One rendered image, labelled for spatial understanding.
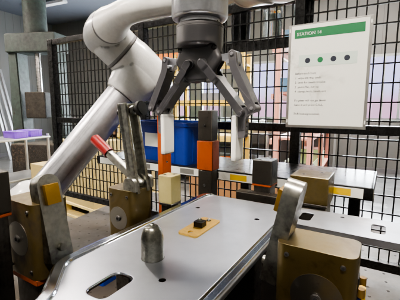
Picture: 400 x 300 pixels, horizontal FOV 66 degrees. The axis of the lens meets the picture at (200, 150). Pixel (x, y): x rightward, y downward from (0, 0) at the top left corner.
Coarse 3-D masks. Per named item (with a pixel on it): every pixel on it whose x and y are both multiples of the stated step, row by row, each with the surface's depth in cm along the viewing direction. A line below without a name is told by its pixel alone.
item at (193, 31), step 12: (180, 24) 46; (192, 24) 45; (204, 24) 45; (216, 24) 46; (180, 36) 47; (192, 36) 46; (204, 36) 45; (216, 36) 46; (180, 48) 50; (192, 48) 49; (204, 48) 48; (216, 48) 47; (180, 60) 50; (192, 60) 49; (216, 60) 47; (192, 72) 49; (216, 72) 48
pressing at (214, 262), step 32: (160, 224) 55; (224, 224) 55; (256, 224) 55; (96, 256) 43; (128, 256) 43; (192, 256) 43; (224, 256) 43; (256, 256) 44; (64, 288) 35; (128, 288) 35; (160, 288) 35; (192, 288) 35; (224, 288) 36
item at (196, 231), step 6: (198, 222) 53; (204, 222) 53; (210, 222) 55; (216, 222) 55; (186, 228) 52; (192, 228) 52; (198, 228) 52; (204, 228) 52; (210, 228) 53; (180, 234) 50; (186, 234) 50; (192, 234) 50; (198, 234) 50
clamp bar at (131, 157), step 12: (120, 108) 58; (132, 108) 58; (144, 108) 57; (120, 120) 58; (132, 120) 60; (132, 132) 59; (132, 144) 58; (132, 156) 57; (144, 156) 60; (132, 168) 58; (144, 168) 60; (144, 180) 60
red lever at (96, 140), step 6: (96, 138) 64; (96, 144) 63; (102, 144) 63; (102, 150) 63; (108, 150) 62; (108, 156) 62; (114, 156) 62; (114, 162) 62; (120, 162) 61; (120, 168) 61; (126, 174) 60
